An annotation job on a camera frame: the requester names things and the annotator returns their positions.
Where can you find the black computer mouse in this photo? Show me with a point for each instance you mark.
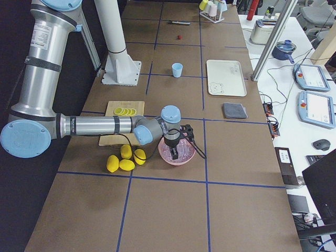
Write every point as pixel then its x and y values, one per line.
pixel 321 144

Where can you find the blue saucepan with lid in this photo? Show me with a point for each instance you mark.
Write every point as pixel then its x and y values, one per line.
pixel 283 50

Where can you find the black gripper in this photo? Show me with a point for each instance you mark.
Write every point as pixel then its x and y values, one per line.
pixel 171 144

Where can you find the whole yellow lemon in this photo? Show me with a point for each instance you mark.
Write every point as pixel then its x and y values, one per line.
pixel 126 165
pixel 139 156
pixel 126 151
pixel 112 163

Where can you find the white cup rack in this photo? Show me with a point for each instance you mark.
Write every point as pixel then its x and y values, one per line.
pixel 213 10

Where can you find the grey folded cloth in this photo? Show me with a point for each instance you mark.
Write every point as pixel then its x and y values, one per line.
pixel 234 111

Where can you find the blue teach pendant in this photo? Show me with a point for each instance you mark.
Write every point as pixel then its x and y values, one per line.
pixel 310 77
pixel 315 108

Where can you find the black box white label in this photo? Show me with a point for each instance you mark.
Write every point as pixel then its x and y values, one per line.
pixel 288 174

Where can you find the light blue plastic cup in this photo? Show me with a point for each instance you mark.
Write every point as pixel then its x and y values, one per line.
pixel 177 69

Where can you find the bamboo cutting board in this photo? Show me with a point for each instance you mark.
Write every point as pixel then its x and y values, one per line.
pixel 118 139

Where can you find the white toaster appliance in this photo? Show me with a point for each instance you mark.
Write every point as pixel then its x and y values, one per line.
pixel 262 31

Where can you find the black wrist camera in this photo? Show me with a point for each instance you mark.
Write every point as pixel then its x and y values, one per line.
pixel 187 131

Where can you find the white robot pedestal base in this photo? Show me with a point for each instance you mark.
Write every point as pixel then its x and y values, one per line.
pixel 120 69

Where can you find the black laptop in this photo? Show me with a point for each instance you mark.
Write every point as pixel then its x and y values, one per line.
pixel 319 178

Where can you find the aluminium frame post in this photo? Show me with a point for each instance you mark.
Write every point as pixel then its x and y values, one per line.
pixel 274 37

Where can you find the cream bear serving tray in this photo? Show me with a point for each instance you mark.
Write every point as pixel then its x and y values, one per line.
pixel 225 78

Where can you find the pink bowl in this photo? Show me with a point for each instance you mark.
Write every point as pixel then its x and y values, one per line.
pixel 181 160

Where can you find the pile of ice cubes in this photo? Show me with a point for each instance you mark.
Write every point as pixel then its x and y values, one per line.
pixel 185 149

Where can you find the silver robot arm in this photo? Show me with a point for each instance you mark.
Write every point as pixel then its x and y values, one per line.
pixel 32 123

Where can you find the black power strip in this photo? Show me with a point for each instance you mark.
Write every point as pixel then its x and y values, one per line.
pixel 273 125
pixel 268 108

